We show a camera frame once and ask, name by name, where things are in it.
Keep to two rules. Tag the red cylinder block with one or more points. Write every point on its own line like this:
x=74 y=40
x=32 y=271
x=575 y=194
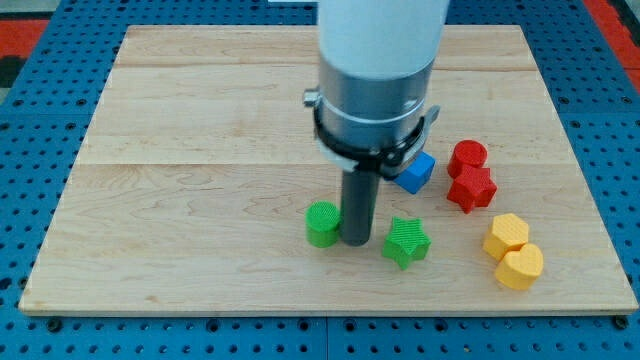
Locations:
x=466 y=152

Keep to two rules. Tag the green cylinder block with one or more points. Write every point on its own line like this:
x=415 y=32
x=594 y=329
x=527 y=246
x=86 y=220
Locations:
x=322 y=221

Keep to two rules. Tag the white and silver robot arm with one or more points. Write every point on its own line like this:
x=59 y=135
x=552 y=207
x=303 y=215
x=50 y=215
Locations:
x=375 y=61

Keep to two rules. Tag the yellow heart block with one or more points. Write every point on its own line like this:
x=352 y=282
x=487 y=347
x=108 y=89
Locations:
x=520 y=269

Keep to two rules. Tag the blue cube block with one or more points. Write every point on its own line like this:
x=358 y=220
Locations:
x=416 y=175

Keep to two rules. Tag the red star block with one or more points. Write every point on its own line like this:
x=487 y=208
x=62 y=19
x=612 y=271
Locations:
x=472 y=188

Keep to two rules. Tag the light wooden board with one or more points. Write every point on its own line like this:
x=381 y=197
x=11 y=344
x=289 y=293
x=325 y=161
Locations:
x=188 y=194

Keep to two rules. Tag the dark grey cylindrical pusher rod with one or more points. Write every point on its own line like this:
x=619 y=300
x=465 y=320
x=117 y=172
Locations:
x=358 y=201

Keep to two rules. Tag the yellow hexagon block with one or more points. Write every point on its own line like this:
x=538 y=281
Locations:
x=507 y=232

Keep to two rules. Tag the green star block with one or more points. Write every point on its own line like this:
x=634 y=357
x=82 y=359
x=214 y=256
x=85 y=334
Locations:
x=406 y=242

